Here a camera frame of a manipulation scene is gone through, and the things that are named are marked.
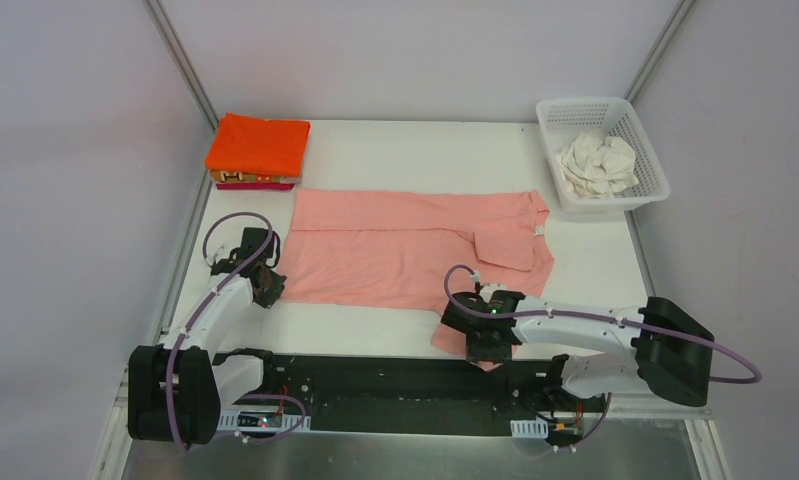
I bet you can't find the pink t-shirt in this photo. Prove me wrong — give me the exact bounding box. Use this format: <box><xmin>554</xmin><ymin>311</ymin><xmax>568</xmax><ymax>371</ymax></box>
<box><xmin>276</xmin><ymin>188</ymin><xmax>557</xmax><ymax>373</ymax></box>

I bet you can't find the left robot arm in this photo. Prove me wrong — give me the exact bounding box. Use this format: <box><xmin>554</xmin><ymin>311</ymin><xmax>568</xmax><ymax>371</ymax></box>
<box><xmin>127</xmin><ymin>227</ymin><xmax>286</xmax><ymax>448</ymax></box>

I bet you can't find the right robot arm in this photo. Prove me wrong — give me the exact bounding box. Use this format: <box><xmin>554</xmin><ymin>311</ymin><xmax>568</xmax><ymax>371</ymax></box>
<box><xmin>441</xmin><ymin>289</ymin><xmax>714</xmax><ymax>407</ymax></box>

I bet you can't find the magenta folded t-shirt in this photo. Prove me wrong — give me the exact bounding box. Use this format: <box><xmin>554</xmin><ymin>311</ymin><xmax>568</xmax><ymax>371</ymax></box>
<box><xmin>215</xmin><ymin>183</ymin><xmax>296</xmax><ymax>191</ymax></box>

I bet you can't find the orange folded t-shirt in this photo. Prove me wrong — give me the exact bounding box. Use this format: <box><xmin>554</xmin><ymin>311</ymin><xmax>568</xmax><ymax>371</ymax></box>
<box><xmin>204</xmin><ymin>113</ymin><xmax>311</xmax><ymax>177</ymax></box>

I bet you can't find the white crumpled t-shirt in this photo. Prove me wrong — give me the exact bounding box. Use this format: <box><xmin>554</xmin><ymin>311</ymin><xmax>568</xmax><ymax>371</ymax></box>
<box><xmin>555</xmin><ymin>130</ymin><xmax>640</xmax><ymax>199</ymax></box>

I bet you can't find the white plastic basket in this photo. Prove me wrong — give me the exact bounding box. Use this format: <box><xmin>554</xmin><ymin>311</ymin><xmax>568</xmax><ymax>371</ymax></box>
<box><xmin>536</xmin><ymin>97</ymin><xmax>670</xmax><ymax>213</ymax></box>

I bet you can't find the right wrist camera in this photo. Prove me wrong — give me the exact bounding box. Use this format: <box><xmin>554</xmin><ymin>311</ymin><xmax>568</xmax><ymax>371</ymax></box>
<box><xmin>474</xmin><ymin>282</ymin><xmax>506</xmax><ymax>301</ymax></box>

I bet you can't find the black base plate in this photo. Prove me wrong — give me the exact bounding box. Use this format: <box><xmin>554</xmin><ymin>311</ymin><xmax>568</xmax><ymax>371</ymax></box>
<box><xmin>213</xmin><ymin>353</ymin><xmax>609</xmax><ymax>439</ymax></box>

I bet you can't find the right white cable duct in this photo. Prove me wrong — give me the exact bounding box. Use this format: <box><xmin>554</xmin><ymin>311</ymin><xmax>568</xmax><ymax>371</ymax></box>
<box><xmin>509</xmin><ymin>419</ymin><xmax>549</xmax><ymax>440</ymax></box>

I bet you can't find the white cable duct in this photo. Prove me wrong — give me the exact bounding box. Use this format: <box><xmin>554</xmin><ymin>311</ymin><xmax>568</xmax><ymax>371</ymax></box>
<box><xmin>509</xmin><ymin>419</ymin><xmax>549</xmax><ymax>440</ymax></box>
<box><xmin>217</xmin><ymin>410</ymin><xmax>311</xmax><ymax>434</ymax></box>

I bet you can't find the aluminium rail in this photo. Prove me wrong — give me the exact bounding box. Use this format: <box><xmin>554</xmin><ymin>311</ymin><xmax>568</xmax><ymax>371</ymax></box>
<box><xmin>117</xmin><ymin>370</ymin><xmax>712</xmax><ymax>420</ymax></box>

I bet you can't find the left white cable duct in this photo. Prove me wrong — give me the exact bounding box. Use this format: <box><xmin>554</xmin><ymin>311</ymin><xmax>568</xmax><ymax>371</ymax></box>
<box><xmin>217</xmin><ymin>410</ymin><xmax>311</xmax><ymax>434</ymax></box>

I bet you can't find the left corner frame post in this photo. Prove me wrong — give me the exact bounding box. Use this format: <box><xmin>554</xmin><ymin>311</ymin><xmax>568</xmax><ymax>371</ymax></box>
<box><xmin>142</xmin><ymin>0</ymin><xmax>219</xmax><ymax>131</ymax></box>

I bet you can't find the corner frame post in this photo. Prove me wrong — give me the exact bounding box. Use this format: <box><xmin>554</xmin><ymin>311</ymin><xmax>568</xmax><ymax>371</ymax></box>
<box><xmin>142</xmin><ymin>0</ymin><xmax>219</xmax><ymax>131</ymax></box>
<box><xmin>624</xmin><ymin>0</ymin><xmax>699</xmax><ymax>105</ymax></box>

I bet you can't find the right corner frame post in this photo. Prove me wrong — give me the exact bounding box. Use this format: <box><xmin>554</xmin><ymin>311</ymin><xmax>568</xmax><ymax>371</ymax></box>
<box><xmin>624</xmin><ymin>0</ymin><xmax>699</xmax><ymax>105</ymax></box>

